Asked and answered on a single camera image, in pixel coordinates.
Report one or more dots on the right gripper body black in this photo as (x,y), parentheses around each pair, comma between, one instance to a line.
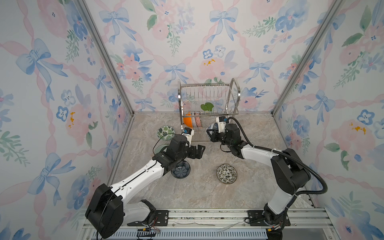
(222,139)

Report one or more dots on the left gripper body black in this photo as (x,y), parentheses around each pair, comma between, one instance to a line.
(187,153)

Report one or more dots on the blue white patterned plate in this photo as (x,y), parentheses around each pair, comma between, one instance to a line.
(213,126)

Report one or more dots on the white bowl orange outside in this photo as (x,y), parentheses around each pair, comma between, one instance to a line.
(187,120)

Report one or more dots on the black white floral bowl front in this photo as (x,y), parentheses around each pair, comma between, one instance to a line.
(226,174)

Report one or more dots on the black white floral bowl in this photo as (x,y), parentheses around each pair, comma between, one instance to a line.
(199,122)
(226,174)

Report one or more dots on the stainless steel dish rack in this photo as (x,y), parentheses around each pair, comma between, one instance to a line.
(224,96)

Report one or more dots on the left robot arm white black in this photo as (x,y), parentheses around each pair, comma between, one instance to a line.
(110,209)

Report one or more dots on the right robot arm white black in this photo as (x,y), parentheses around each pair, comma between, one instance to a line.
(289,174)

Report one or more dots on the green leaf-shaped dish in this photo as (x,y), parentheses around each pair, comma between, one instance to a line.
(207,107)

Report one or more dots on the pale green plate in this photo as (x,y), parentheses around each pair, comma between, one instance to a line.
(160,148)

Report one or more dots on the dark blue flower bowl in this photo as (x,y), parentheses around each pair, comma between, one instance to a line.
(181,171)

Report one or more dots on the green leaf pattern bowl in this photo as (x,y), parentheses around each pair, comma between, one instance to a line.
(165,133)

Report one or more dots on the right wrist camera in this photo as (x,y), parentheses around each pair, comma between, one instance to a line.
(221,122)

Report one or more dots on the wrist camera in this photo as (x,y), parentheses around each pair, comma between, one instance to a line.
(221,122)
(188,133)

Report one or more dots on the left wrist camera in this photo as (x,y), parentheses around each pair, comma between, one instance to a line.
(188,133)

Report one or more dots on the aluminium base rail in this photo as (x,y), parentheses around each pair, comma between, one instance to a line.
(229,224)

